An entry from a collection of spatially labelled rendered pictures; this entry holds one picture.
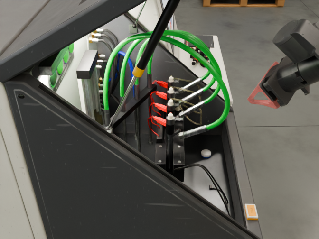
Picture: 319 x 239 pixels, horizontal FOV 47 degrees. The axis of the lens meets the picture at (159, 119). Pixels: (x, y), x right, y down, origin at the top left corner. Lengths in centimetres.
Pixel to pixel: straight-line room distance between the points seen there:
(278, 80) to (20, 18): 58
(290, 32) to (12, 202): 73
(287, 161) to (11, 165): 225
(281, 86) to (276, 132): 231
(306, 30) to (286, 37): 3
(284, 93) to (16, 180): 63
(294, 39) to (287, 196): 194
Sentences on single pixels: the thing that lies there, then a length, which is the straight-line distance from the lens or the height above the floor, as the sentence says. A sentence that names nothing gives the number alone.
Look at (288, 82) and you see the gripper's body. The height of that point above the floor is 142.
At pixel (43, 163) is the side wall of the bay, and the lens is 85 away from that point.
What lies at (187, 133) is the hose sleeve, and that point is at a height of 115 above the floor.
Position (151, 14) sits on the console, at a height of 134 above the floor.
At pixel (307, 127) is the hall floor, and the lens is 325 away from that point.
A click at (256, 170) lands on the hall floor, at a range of 271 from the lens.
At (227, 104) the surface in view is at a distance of 95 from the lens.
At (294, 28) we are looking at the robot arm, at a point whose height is 155.
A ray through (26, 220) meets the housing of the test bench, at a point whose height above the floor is 105.
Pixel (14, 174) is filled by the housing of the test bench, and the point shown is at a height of 121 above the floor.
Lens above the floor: 179
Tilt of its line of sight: 35 degrees down
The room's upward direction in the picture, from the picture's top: straight up
